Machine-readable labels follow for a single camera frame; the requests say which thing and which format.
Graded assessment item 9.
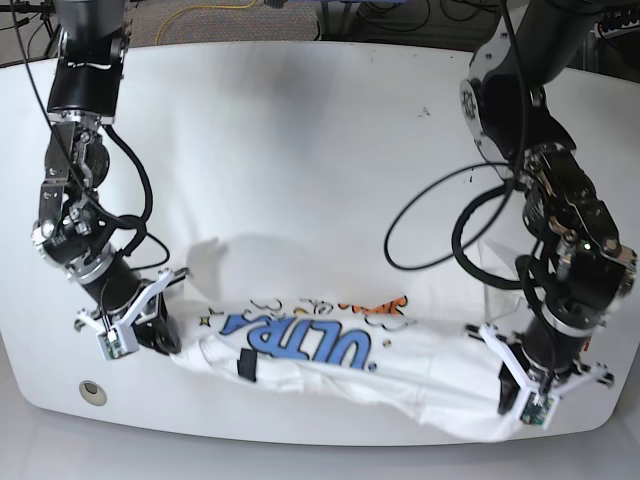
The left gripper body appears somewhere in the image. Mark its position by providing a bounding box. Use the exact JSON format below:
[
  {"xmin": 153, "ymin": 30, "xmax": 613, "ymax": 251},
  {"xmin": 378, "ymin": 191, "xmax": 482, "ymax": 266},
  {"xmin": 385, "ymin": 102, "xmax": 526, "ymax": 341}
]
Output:
[{"xmin": 467, "ymin": 314, "xmax": 615, "ymax": 397}]

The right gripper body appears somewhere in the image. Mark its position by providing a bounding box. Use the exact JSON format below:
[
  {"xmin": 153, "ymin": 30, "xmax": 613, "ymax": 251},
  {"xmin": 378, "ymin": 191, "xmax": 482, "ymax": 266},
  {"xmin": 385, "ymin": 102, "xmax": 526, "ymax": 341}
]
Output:
[{"xmin": 73, "ymin": 259, "xmax": 190, "ymax": 338}]

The white printed T-shirt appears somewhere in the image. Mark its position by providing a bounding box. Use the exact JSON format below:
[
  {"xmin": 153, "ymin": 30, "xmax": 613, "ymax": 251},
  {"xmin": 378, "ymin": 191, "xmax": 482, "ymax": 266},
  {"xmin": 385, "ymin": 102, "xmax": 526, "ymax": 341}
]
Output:
[{"xmin": 169, "ymin": 236, "xmax": 522, "ymax": 442}]

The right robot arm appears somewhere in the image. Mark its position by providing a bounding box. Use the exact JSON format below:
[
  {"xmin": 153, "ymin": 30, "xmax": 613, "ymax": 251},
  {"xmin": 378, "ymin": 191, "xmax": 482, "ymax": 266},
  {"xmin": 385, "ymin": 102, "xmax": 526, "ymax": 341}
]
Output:
[{"xmin": 32, "ymin": 1, "xmax": 188, "ymax": 360}]

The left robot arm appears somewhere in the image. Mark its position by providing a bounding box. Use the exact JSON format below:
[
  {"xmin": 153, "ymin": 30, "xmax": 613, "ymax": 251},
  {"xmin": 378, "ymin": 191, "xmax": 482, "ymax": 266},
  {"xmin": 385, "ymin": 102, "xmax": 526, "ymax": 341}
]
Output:
[{"xmin": 451, "ymin": 1, "xmax": 637, "ymax": 425}]

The white power strip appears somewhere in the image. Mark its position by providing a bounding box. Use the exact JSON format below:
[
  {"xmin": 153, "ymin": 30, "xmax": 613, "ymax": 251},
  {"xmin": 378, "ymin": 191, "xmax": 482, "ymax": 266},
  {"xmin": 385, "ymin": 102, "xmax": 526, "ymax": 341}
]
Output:
[{"xmin": 595, "ymin": 9, "xmax": 639, "ymax": 39}]

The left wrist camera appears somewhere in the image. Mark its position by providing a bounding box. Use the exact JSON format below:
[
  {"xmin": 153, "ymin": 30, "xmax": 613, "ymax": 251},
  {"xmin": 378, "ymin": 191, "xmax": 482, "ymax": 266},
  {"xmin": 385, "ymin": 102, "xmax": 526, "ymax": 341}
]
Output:
[{"xmin": 517, "ymin": 391, "xmax": 560, "ymax": 430}]

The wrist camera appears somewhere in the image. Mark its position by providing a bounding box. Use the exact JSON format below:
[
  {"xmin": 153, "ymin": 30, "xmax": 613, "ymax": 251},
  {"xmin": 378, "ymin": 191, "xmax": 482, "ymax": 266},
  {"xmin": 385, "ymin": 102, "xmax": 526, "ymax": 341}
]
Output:
[
  {"xmin": 97, "ymin": 325, "xmax": 139, "ymax": 360},
  {"xmin": 517, "ymin": 391, "xmax": 560, "ymax": 430}
]

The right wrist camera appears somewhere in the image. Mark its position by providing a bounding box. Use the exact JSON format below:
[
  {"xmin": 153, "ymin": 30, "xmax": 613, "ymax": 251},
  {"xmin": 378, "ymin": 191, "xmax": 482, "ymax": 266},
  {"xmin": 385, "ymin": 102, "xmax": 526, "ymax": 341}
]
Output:
[{"xmin": 97, "ymin": 325, "xmax": 139, "ymax": 360}]

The left table cable grommet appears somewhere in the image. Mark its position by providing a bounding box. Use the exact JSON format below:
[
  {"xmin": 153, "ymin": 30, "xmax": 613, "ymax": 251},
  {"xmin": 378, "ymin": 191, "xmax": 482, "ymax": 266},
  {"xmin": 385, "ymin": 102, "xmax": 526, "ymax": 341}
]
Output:
[{"xmin": 79, "ymin": 380, "xmax": 107, "ymax": 407}]

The yellow floor cable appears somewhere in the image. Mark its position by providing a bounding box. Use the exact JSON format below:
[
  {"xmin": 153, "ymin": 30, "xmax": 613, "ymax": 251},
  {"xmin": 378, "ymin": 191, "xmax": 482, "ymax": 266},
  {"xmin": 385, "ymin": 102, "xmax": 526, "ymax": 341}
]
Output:
[{"xmin": 155, "ymin": 0, "xmax": 257, "ymax": 46}]

